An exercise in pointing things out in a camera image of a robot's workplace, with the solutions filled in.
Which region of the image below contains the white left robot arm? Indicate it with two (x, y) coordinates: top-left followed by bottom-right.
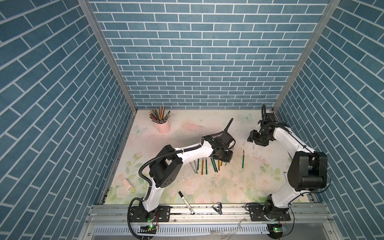
(138, 131), (236, 213)

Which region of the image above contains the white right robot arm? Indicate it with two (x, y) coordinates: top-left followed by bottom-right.
(248, 106), (329, 214)

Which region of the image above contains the pink metal pencil cup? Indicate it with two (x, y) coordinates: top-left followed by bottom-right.
(155, 119), (171, 134)

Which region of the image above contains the black binder clip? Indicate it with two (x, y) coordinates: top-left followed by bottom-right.
(212, 202), (223, 215)

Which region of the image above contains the black marker pen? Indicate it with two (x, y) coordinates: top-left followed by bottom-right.
(178, 191), (195, 215)

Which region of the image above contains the coloured pencils bundle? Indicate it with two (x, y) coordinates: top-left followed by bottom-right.
(149, 107), (171, 124)

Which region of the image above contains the pink eraser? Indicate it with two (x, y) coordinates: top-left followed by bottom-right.
(122, 179), (133, 191)

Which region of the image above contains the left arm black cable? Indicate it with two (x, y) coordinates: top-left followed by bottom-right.
(127, 117), (235, 240)

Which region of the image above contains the aluminium front rail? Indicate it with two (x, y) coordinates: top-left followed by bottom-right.
(79, 203), (342, 240)

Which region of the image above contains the aluminium corner frame post right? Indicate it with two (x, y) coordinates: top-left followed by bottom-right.
(272, 0), (341, 113)

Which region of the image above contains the aluminium corner frame post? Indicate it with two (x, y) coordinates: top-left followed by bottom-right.
(78, 0), (137, 114)
(272, 0), (341, 113)

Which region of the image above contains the aluminium corner frame post left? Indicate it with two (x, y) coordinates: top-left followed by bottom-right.
(78, 0), (137, 114)

